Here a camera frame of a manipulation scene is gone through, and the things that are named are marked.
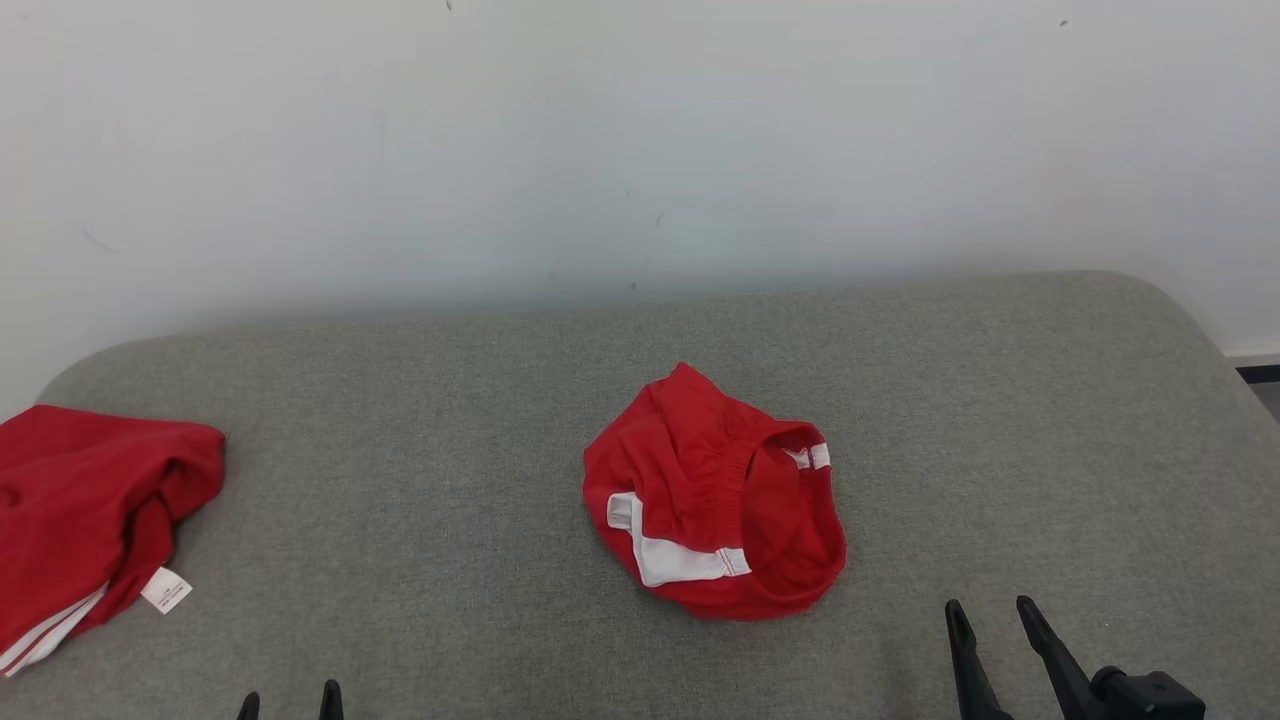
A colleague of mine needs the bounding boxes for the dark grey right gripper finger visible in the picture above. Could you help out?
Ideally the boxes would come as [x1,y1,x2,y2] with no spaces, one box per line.
[945,599,1013,720]
[1016,596,1101,720]

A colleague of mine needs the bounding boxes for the red Bulls 23 jersey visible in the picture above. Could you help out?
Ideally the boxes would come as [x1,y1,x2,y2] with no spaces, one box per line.
[0,404,227,679]

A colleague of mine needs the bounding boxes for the red shorts with white stripe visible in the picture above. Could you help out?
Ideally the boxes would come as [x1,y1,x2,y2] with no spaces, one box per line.
[583,362,848,622]

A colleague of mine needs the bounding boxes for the grey upholstered sofa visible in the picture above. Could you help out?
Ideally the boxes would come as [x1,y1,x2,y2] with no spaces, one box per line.
[0,270,1280,720]

